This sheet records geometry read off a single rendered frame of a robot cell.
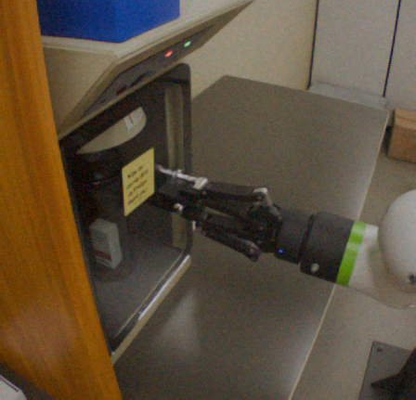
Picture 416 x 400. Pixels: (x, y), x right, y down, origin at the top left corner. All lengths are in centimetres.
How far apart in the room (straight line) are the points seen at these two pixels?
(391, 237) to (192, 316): 49
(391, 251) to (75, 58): 36
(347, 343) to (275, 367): 126
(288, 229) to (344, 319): 154
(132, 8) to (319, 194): 89
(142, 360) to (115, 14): 60
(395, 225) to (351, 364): 155
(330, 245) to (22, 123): 41
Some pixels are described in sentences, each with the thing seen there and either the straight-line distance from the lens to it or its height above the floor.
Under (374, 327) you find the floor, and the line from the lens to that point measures 214.
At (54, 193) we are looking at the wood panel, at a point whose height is 141.
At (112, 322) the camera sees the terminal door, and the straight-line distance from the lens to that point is 71.
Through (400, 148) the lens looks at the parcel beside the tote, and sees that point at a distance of 335.
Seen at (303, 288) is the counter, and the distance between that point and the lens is 92.
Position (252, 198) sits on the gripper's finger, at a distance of 60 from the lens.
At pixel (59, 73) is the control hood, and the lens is 40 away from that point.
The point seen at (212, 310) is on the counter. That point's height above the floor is 94.
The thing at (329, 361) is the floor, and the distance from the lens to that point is 196.
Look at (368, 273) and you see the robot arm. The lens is 58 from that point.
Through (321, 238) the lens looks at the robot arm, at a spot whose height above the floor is 124.
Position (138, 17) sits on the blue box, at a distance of 38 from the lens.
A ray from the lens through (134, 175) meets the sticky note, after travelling 61.
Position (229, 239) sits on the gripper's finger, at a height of 116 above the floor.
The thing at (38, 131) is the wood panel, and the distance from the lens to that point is 34.
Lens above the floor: 161
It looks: 36 degrees down
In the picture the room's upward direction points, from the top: straight up
